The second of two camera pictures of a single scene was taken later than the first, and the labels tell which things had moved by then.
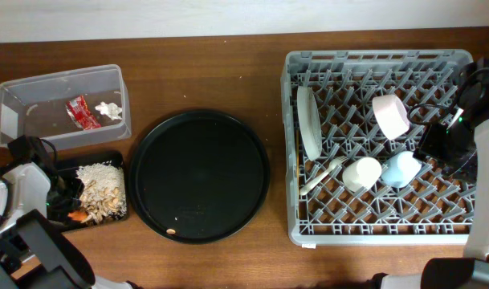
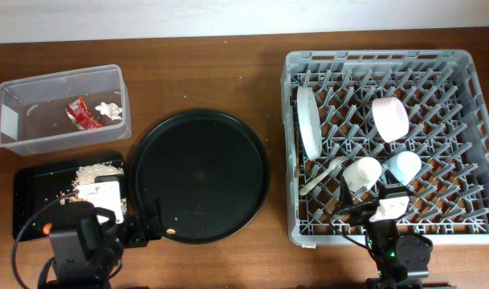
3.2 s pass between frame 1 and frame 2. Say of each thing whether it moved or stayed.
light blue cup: stayed
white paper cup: stayed
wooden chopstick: stayed
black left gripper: moved
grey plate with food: stayed
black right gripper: moved
